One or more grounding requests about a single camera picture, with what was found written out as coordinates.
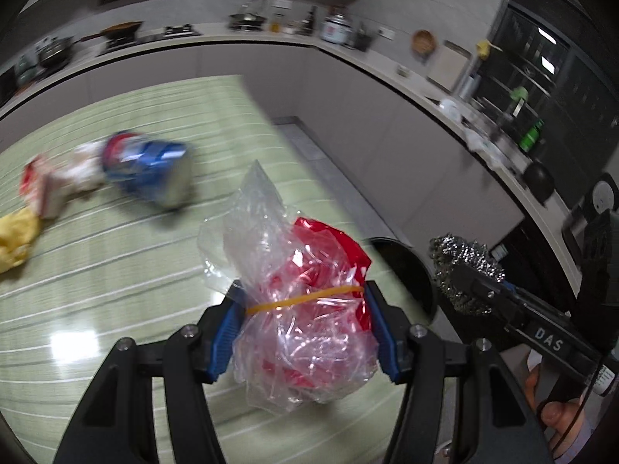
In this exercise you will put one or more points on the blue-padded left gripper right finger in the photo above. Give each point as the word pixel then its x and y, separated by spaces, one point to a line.
pixel 493 423

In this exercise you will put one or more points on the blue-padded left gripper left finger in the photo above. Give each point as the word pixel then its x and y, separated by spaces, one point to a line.
pixel 114 421

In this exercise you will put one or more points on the clear bag with red plastic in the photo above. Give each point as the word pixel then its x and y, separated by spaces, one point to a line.
pixel 306 331

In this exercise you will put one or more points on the blue pepsi can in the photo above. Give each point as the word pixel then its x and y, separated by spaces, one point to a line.
pixel 158 171

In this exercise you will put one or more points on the black trash bin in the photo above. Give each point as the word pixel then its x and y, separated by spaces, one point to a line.
pixel 411 272

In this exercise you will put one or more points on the person's right hand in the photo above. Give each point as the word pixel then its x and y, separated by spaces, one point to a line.
pixel 558 416

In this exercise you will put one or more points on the black round kettle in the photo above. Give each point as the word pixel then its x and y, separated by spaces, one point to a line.
pixel 539 181

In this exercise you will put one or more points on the green dish soap bottle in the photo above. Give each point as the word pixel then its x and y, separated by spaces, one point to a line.
pixel 531 137

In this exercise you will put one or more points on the yellow towel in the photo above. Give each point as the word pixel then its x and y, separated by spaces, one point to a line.
pixel 18 231

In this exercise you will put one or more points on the red white milk carton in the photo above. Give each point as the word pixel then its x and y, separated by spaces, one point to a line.
pixel 44 187

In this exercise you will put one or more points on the white plate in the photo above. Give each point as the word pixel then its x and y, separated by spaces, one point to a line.
pixel 451 109

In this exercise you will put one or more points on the crumpled white tissue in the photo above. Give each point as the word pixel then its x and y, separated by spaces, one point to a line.
pixel 83 172

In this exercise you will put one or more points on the white cutting board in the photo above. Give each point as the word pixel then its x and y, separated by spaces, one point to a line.
pixel 448 66

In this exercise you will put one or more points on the woven bamboo basket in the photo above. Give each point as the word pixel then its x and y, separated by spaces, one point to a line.
pixel 423 43

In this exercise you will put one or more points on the black utensil holder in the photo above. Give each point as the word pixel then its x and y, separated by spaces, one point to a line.
pixel 363 38

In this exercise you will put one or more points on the white rice cooker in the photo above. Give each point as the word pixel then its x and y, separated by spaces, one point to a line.
pixel 336 27

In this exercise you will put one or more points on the black lidded pan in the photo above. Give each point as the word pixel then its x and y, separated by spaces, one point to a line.
pixel 55 52

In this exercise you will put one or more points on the gas stove top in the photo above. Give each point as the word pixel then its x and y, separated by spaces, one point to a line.
pixel 179 31

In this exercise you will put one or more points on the black wok on stove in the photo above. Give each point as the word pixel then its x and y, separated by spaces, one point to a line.
pixel 126 31

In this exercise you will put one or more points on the steel pot with handle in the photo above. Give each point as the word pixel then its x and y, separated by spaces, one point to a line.
pixel 249 16

